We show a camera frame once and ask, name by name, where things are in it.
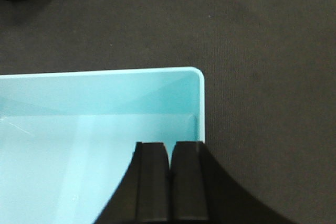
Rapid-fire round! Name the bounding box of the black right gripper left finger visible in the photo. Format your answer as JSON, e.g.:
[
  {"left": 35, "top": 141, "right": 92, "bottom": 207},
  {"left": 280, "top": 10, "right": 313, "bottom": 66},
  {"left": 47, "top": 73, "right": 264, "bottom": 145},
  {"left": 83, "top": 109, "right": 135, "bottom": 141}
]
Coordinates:
[{"left": 95, "top": 142, "right": 169, "bottom": 223}]

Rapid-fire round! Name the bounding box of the light teal plastic bin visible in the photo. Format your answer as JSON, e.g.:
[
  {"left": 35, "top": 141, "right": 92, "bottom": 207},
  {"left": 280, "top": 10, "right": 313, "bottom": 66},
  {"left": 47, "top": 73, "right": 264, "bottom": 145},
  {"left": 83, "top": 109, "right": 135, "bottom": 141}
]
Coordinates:
[{"left": 1, "top": 67, "right": 205, "bottom": 223}]

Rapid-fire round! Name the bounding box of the dark grey conveyor belt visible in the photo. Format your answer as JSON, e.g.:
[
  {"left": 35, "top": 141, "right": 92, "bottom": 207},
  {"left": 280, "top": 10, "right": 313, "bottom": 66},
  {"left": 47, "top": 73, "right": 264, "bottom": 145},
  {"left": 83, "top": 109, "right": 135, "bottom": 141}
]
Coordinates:
[{"left": 1, "top": 0, "right": 335, "bottom": 223}]

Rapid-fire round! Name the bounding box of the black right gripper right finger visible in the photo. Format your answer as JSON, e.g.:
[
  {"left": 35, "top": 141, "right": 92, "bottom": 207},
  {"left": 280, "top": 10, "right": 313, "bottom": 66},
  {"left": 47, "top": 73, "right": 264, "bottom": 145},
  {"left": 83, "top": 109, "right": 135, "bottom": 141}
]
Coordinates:
[{"left": 171, "top": 142, "right": 286, "bottom": 223}]

